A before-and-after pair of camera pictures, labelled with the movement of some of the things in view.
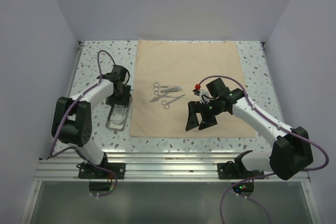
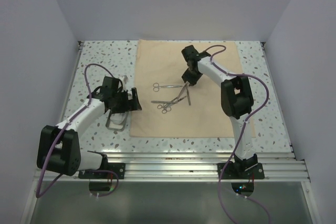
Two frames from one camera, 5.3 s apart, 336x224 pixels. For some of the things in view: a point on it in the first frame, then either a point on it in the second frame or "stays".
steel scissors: [157, 86] stays
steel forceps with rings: [156, 93] to [160, 106]
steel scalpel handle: [156, 98] to [156, 101]
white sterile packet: [117, 114] stays
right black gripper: [193, 121] to [193, 81]
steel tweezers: [162, 91] to [187, 84]
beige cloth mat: [167, 71] stays
